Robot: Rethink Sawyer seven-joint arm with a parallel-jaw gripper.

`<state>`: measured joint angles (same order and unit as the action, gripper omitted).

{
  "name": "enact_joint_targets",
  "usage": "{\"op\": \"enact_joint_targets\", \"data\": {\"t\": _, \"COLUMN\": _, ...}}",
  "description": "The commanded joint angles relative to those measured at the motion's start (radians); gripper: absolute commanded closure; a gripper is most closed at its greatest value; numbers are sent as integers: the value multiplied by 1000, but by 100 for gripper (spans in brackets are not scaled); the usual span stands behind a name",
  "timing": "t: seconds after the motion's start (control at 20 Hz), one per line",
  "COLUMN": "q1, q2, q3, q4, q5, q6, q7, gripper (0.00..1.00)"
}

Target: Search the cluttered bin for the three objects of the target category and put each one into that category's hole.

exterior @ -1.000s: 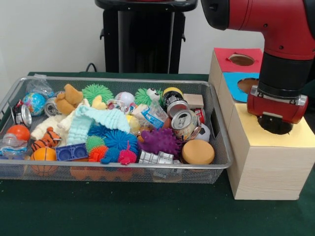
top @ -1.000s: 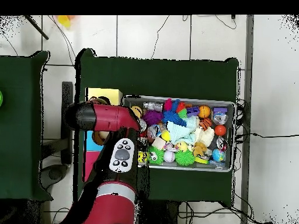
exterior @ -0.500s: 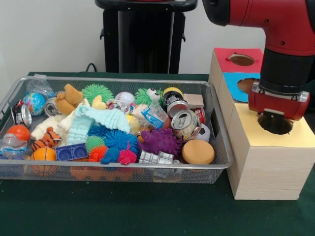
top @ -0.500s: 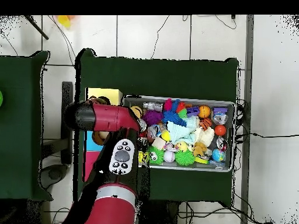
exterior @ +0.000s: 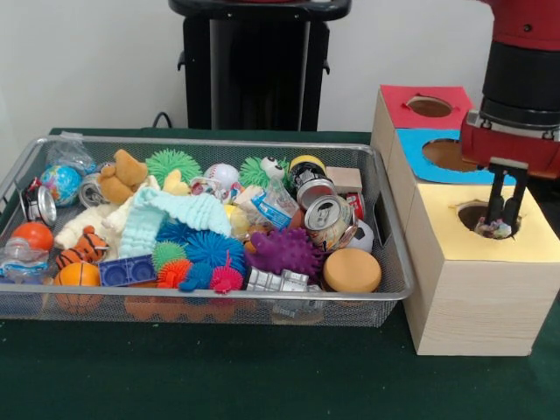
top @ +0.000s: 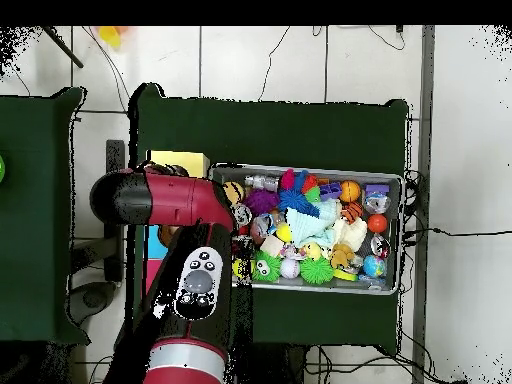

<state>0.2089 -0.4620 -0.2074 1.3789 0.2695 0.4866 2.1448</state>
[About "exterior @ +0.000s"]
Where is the wooden box with three holes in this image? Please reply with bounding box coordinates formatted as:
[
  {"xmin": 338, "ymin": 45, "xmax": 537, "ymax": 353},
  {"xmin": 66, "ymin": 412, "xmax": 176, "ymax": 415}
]
[{"xmin": 370, "ymin": 84, "xmax": 560, "ymax": 358}]

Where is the light blue knitted cloth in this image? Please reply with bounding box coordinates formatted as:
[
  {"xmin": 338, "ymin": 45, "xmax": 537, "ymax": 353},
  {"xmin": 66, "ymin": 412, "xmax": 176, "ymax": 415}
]
[{"xmin": 118, "ymin": 191, "xmax": 234, "ymax": 259}]

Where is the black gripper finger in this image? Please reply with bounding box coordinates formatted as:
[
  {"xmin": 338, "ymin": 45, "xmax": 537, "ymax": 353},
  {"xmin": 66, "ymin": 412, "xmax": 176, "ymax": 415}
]
[
  {"xmin": 485, "ymin": 167, "xmax": 505, "ymax": 225},
  {"xmin": 501, "ymin": 172, "xmax": 529, "ymax": 229}
]

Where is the brown teddy bear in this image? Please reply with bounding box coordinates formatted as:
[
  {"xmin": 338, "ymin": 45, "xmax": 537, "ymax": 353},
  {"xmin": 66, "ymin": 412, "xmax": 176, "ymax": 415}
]
[{"xmin": 96, "ymin": 149, "xmax": 150, "ymax": 205}]

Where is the multicolour cloth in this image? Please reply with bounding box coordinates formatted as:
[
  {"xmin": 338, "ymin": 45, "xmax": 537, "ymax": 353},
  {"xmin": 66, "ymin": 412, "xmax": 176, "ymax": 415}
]
[{"xmin": 474, "ymin": 220, "xmax": 514, "ymax": 240}]

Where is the small patterned cloth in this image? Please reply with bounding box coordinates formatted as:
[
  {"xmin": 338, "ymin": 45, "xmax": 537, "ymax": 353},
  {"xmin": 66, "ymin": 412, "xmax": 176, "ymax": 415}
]
[{"xmin": 191, "ymin": 177, "xmax": 246, "ymax": 205}]

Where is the small globe ball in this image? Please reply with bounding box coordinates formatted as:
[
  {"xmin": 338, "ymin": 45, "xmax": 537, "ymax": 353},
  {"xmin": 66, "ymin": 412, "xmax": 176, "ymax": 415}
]
[{"xmin": 39, "ymin": 164, "xmax": 83, "ymax": 207}]

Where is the purple spiky ball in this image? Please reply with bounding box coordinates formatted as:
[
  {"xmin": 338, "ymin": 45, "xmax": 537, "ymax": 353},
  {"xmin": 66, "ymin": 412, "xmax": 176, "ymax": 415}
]
[{"xmin": 244, "ymin": 227, "xmax": 325, "ymax": 279}]

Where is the dark green tablecloth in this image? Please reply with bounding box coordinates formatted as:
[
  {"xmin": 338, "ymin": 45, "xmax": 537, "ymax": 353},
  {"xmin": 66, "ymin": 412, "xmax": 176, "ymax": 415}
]
[{"xmin": 0, "ymin": 126, "xmax": 560, "ymax": 420}]

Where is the orange ball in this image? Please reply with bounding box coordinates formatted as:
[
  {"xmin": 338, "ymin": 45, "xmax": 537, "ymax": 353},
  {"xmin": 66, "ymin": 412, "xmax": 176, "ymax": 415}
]
[{"xmin": 11, "ymin": 221, "xmax": 55, "ymax": 253}]

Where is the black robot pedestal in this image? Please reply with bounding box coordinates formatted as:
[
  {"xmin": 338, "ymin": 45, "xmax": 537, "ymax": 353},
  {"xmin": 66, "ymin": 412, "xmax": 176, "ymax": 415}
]
[{"xmin": 168, "ymin": 0, "xmax": 354, "ymax": 132}]

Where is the crushed drink can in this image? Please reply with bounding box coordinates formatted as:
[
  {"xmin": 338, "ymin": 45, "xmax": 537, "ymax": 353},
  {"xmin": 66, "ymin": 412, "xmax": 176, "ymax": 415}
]
[{"xmin": 304, "ymin": 194, "xmax": 358, "ymax": 250}]

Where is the orange round sponge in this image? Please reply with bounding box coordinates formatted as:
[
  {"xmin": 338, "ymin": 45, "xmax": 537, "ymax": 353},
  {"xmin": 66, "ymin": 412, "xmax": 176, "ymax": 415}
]
[{"xmin": 322, "ymin": 248, "xmax": 383, "ymax": 293}]

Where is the blue spiky ball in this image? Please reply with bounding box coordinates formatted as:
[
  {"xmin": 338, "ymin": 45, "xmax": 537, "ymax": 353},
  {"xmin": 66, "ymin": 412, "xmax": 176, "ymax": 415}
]
[{"xmin": 156, "ymin": 220, "xmax": 246, "ymax": 281}]

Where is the green spiky ball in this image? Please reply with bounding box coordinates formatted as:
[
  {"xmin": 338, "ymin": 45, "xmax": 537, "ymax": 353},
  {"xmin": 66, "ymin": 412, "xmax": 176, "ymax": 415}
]
[{"xmin": 144, "ymin": 148, "xmax": 203, "ymax": 183}]

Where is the tiger plush toy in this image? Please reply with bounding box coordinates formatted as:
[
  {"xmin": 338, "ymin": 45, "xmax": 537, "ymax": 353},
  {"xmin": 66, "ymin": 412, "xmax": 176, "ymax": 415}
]
[{"xmin": 56, "ymin": 226, "xmax": 110, "ymax": 269}]

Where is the green spiky toy with eyes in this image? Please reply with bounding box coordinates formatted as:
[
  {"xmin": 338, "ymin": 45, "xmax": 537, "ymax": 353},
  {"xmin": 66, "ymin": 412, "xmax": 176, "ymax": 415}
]
[{"xmin": 239, "ymin": 156, "xmax": 293, "ymax": 192}]

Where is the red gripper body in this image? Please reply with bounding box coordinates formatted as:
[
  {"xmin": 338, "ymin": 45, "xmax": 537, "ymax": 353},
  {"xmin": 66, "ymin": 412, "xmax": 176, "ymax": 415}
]
[{"xmin": 458, "ymin": 124, "xmax": 560, "ymax": 180}]

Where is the shallow mesh bin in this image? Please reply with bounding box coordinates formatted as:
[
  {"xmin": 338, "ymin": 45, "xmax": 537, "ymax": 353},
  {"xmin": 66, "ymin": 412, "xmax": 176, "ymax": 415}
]
[{"xmin": 0, "ymin": 134, "xmax": 416, "ymax": 328}]

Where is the small basketball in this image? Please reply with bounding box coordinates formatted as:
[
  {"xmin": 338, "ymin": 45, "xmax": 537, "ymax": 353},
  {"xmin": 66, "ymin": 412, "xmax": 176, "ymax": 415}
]
[{"xmin": 52, "ymin": 261, "xmax": 104, "ymax": 314}]

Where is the white baseball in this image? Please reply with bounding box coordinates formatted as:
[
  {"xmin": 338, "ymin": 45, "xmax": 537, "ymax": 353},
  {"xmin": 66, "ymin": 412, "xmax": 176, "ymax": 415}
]
[{"xmin": 204, "ymin": 163, "xmax": 242, "ymax": 189}]

